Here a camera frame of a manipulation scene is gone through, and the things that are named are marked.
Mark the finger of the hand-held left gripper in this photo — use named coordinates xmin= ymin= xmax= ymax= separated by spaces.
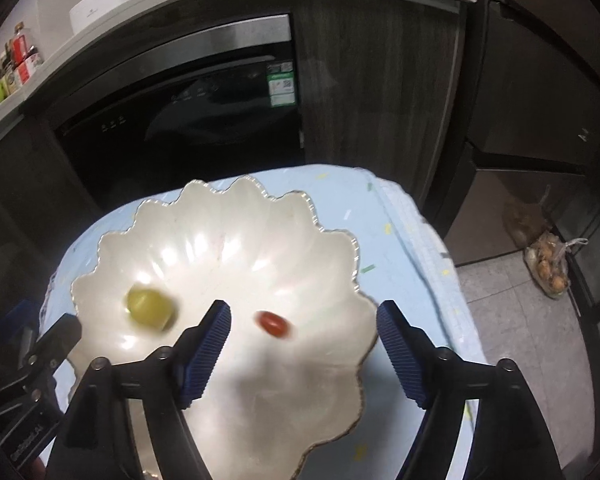
xmin=27 ymin=312 xmax=83 ymax=376
xmin=0 ymin=300 xmax=37 ymax=356

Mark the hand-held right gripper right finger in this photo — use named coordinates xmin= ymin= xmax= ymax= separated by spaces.
xmin=377 ymin=301 xmax=563 ymax=480

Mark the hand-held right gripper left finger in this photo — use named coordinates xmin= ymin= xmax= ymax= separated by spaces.
xmin=45 ymin=300 xmax=232 ymax=480

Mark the green round fruit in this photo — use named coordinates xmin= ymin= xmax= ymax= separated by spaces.
xmin=125 ymin=284 xmax=177 ymax=332

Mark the small red date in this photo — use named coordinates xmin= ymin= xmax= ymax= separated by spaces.
xmin=252 ymin=310 xmax=295 ymax=341

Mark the white scalloped plate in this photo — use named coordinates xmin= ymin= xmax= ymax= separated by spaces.
xmin=70 ymin=175 xmax=381 ymax=480

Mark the clear plastic bag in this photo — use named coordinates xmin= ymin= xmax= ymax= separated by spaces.
xmin=524 ymin=232 xmax=588 ymax=301

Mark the light blue speckled cloth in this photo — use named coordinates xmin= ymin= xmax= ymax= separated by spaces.
xmin=40 ymin=162 xmax=487 ymax=480

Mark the black built-in dishwasher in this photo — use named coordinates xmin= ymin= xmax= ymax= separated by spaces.
xmin=22 ymin=12 xmax=306 ymax=211

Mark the dark sauce bottle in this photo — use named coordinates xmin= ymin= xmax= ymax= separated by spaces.
xmin=0 ymin=42 xmax=18 ymax=95

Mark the clear bottle red label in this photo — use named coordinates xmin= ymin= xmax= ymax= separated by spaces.
xmin=11 ymin=22 xmax=46 ymax=85

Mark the dark wood cabinet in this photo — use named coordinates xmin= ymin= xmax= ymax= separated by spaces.
xmin=292 ymin=0 xmax=467 ymax=206

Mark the green white label sticker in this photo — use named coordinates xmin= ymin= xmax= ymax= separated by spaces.
xmin=266 ymin=62 xmax=297 ymax=107

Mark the dark refrigerator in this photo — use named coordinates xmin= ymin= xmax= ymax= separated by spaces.
xmin=445 ymin=0 xmax=600 ymax=361

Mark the white rice cooker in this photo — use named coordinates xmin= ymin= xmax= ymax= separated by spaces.
xmin=69 ymin=0 xmax=133 ymax=36

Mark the white countertop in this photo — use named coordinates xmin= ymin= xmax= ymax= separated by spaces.
xmin=0 ymin=0 xmax=478 ymax=131

